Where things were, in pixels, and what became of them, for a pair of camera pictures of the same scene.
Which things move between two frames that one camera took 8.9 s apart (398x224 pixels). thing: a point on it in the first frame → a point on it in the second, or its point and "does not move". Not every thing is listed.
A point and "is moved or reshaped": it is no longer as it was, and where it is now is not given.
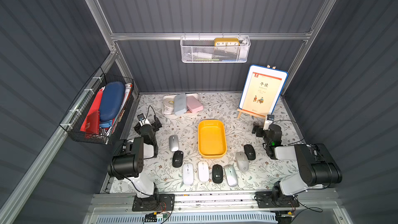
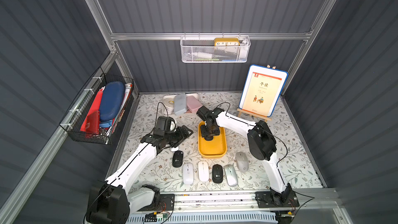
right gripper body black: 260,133 → 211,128
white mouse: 187,173 does not move
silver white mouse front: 231,176 does not move
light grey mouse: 242,162 does not move
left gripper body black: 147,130 → 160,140
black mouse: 250,152 is moved or reshaped
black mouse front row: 217,173 does not move
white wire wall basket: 215,49 does not move
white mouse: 203,171 does not move
